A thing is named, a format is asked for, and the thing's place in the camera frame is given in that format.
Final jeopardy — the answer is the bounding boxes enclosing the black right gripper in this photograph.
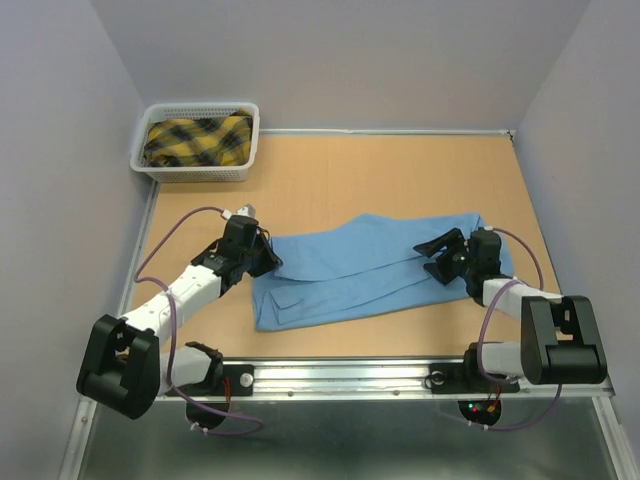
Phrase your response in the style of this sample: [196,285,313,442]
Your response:
[411,226,475,284]

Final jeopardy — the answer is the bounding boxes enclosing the light blue long sleeve shirt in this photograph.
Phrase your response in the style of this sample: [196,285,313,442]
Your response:
[252,213,485,332]

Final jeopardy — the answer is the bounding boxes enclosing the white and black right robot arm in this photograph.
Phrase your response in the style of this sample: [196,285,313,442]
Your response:
[414,227,608,390]

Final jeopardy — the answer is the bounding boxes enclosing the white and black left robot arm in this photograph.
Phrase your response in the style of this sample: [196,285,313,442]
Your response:
[76,205,282,419]

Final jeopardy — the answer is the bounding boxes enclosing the yellow plaid shirt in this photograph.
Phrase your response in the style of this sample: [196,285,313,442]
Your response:
[143,110,253,168]

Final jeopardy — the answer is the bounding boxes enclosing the white plastic basket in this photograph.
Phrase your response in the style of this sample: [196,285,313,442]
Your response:
[130,102,260,183]

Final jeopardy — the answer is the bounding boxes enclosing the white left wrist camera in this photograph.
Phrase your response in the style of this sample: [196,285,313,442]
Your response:
[220,204,256,220]

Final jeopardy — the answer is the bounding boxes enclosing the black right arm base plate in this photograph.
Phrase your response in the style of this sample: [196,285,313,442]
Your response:
[424,359,504,426]

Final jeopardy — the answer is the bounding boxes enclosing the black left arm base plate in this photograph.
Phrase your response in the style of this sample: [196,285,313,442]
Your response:
[181,363,255,429]

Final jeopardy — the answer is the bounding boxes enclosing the aluminium mounting rail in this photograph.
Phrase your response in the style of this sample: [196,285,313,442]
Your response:
[154,355,614,401]

